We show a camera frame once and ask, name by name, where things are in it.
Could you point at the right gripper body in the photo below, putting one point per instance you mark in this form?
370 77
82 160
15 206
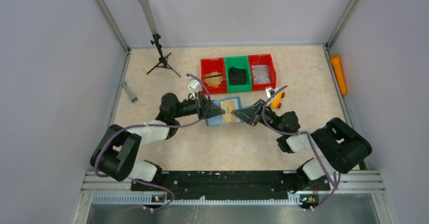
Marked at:
258 112

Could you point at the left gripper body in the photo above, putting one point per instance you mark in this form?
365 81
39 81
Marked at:
202 103

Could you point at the orange flashlight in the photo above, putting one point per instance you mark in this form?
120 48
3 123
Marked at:
337 68

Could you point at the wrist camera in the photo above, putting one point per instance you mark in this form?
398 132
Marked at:
270 91
193 84

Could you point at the right red bin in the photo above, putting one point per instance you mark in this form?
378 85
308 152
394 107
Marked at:
263 59

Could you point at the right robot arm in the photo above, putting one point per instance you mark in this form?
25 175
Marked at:
341 147

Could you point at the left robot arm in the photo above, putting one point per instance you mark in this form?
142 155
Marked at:
116 154

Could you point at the red bin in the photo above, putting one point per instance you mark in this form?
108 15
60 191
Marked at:
212 65
263 59

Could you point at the gold card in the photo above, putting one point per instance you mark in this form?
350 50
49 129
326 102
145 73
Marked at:
228 106

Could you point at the left red bin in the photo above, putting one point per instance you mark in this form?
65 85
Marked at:
212 65

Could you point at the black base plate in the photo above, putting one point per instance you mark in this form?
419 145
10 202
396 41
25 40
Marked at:
234 185

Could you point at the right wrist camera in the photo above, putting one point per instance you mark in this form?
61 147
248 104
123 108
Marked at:
270 91

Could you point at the silver cards in bin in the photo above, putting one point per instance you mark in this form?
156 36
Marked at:
260 74

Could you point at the blue card holder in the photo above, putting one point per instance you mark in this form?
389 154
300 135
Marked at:
214 121

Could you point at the yellow toy block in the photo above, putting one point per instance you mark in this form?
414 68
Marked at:
276 102

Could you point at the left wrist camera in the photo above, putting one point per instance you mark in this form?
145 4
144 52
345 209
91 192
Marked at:
193 84

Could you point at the green bin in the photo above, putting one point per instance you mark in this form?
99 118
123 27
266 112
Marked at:
238 62

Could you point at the black cards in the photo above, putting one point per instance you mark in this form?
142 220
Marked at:
237 76

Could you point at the grey small tool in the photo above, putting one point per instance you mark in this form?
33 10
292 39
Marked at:
133 98

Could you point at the black tripod with grey tube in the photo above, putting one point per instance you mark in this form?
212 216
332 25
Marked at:
163 59

